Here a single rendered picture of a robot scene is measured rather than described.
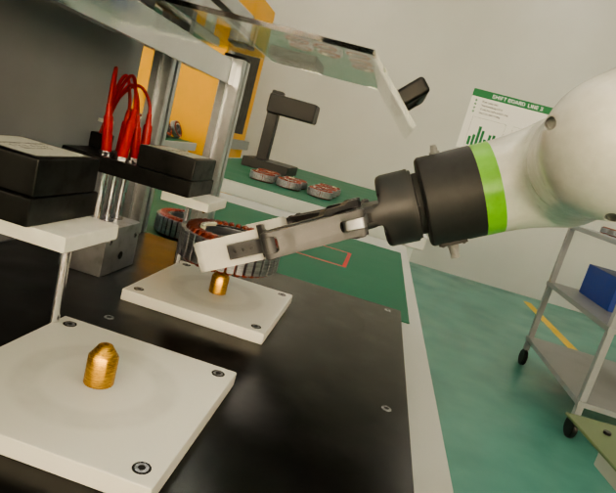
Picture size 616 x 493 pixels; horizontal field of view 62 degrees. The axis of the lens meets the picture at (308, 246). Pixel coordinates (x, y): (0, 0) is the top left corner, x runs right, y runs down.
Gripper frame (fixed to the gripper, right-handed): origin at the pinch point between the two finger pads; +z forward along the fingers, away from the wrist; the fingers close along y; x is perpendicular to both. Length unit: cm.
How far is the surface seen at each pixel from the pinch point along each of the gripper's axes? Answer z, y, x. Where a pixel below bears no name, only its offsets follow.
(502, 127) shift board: -135, 508, 13
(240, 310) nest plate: -0.1, -3.4, -6.6
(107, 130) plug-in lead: 9.7, -2.1, 14.9
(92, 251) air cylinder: 14.2, -3.8, 2.9
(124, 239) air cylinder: 12.4, 0.2, 3.3
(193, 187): 1.7, -2.8, 7.0
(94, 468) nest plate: -0.5, -31.6, -7.0
